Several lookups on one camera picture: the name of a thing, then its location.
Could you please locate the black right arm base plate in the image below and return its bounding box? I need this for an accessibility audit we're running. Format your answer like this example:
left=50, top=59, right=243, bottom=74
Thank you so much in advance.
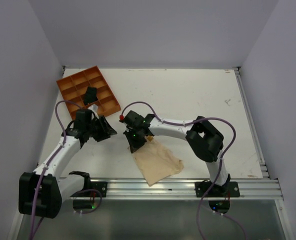
left=194, top=180, right=241, bottom=198

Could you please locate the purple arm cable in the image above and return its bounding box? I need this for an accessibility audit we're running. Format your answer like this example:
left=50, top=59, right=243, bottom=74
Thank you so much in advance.
left=28, top=99, right=103, bottom=240
left=120, top=100, right=246, bottom=240

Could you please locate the orange compartment tray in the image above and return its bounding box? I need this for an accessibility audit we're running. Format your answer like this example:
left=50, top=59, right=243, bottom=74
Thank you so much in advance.
left=56, top=66, right=121, bottom=120

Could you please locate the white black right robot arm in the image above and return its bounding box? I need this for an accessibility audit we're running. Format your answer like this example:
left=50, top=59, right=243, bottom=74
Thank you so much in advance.
left=119, top=110, right=231, bottom=197

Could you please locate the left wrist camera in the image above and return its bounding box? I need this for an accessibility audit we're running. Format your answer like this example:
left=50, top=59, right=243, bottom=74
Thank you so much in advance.
left=88, top=104, right=99, bottom=113

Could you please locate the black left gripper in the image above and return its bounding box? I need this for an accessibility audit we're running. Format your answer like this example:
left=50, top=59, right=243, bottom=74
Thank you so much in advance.
left=86, top=114, right=117, bottom=142

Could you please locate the aluminium mounting rail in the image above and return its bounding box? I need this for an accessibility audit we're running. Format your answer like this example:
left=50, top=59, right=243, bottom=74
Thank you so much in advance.
left=57, top=177, right=285, bottom=200

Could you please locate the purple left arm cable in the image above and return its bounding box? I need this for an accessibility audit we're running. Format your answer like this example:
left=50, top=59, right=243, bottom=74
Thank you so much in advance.
left=28, top=99, right=103, bottom=240

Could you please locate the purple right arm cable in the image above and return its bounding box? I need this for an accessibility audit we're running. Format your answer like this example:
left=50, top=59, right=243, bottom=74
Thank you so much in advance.
left=120, top=100, right=246, bottom=240

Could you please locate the black rolled garment in tray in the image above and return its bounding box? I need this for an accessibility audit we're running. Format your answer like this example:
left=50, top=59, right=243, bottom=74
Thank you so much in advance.
left=83, top=86, right=98, bottom=106

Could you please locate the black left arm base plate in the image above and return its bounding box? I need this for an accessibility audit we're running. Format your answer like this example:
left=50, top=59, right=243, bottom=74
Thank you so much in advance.
left=91, top=181, right=108, bottom=198

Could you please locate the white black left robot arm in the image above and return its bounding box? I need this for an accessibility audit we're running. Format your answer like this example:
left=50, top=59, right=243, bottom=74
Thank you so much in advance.
left=18, top=109, right=117, bottom=219

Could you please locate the cream beige underwear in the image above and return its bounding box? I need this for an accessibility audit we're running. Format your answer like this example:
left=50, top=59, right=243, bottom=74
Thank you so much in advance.
left=132, top=136, right=184, bottom=187

